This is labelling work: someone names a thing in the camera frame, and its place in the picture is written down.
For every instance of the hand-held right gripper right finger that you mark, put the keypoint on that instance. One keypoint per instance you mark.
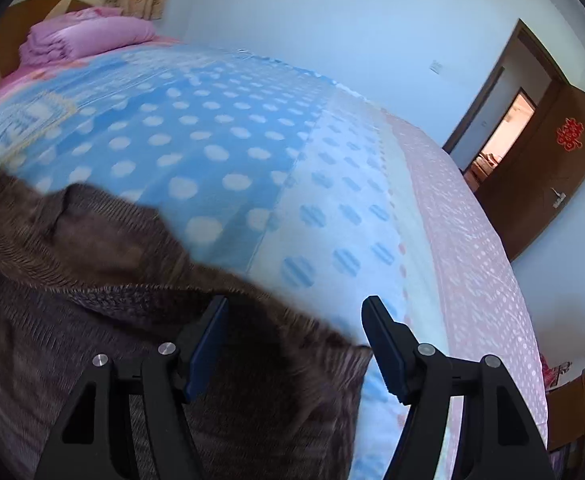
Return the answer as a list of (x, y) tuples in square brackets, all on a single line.
[(387, 355)]

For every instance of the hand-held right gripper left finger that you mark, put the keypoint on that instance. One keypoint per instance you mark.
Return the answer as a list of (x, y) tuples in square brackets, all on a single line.
[(205, 355)]

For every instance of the brown knitted sweater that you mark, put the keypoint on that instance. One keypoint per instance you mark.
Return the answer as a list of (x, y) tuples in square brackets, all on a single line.
[(97, 270)]

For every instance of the red patterned cloth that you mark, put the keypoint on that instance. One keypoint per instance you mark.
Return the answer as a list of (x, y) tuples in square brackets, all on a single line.
[(554, 372)]

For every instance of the wooden cabinet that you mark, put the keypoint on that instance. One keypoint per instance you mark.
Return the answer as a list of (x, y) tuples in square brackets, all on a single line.
[(582, 405)]

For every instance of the bed with dotted sheet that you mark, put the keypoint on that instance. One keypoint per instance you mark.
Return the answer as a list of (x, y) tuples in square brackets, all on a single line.
[(272, 160)]

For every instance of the brown wooden door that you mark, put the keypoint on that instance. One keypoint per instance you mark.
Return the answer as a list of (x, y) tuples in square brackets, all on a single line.
[(547, 185)]

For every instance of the red paper door decoration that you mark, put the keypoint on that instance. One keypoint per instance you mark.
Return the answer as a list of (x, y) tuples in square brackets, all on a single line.
[(569, 134)]

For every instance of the folded pink blanket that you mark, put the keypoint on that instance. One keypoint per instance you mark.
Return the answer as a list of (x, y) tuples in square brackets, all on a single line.
[(97, 35)]

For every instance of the white wall switch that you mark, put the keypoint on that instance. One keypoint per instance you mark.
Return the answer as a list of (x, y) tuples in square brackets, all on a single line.
[(436, 67)]

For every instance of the brown door frame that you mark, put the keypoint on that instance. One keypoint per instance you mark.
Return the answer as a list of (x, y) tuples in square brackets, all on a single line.
[(529, 35)]

